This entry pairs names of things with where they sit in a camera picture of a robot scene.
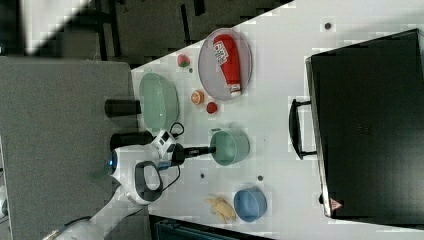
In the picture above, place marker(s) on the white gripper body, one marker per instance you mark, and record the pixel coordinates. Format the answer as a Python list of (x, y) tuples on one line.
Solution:
[(163, 146)]

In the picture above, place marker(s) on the black cylinder lower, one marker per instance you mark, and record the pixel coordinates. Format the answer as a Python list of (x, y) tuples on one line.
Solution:
[(126, 139)]

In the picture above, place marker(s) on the green perforated colander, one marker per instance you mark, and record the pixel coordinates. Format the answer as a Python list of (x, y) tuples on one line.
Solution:
[(159, 102)]

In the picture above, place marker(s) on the toy banana bunch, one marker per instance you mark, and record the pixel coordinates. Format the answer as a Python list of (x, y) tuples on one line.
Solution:
[(222, 209)]

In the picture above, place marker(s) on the small red toy fruit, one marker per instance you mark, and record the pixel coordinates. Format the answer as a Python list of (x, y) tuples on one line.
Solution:
[(211, 108)]

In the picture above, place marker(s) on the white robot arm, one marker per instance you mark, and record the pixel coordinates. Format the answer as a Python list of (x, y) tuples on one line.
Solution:
[(137, 169)]

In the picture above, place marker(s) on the toy orange slice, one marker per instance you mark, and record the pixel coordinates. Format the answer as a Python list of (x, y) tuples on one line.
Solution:
[(197, 97)]

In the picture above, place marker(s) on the red ketchup bottle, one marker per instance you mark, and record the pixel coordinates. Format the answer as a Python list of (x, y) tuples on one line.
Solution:
[(226, 54)]

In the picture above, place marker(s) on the green mug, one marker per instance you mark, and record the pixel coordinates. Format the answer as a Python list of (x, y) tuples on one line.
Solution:
[(232, 146)]

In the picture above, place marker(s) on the black cylinder upper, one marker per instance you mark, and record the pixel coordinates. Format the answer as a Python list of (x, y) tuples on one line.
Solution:
[(120, 107)]

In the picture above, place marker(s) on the black cylinder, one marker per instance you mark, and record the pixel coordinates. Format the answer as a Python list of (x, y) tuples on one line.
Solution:
[(120, 107), (126, 139)]

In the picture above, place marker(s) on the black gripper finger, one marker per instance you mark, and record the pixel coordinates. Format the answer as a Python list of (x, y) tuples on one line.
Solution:
[(180, 154)]

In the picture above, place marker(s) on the toy strawberry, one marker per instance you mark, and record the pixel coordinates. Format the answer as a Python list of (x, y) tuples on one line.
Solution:
[(183, 61)]

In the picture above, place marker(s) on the black toaster oven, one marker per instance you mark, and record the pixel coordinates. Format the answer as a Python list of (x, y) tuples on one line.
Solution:
[(367, 107)]

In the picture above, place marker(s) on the pink round plate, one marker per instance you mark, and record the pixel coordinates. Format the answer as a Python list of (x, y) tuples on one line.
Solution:
[(210, 73)]

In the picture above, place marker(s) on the blue bowl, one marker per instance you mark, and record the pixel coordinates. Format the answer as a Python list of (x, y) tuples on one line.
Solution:
[(250, 204)]

